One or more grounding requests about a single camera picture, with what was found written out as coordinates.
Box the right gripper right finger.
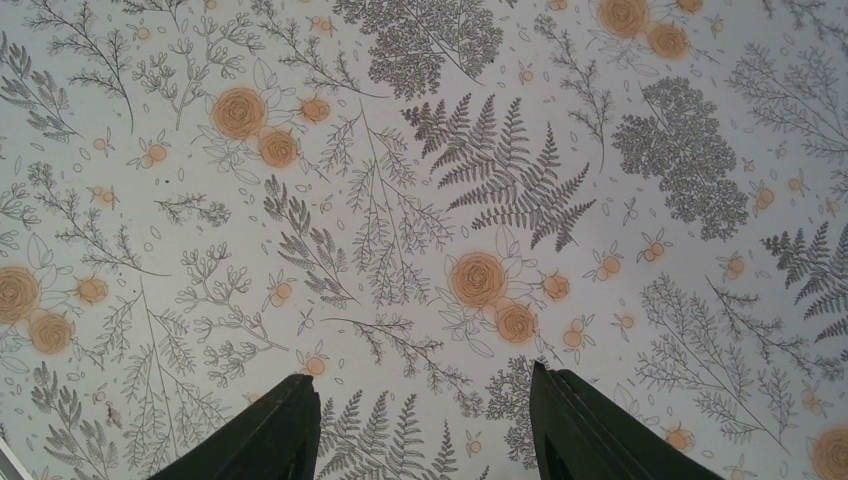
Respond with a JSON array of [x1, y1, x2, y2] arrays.
[[529, 361, 719, 480]]

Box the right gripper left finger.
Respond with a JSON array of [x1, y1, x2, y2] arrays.
[[151, 374, 321, 480]]

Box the floral patterned tablecloth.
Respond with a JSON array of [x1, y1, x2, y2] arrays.
[[1, 1, 847, 479]]

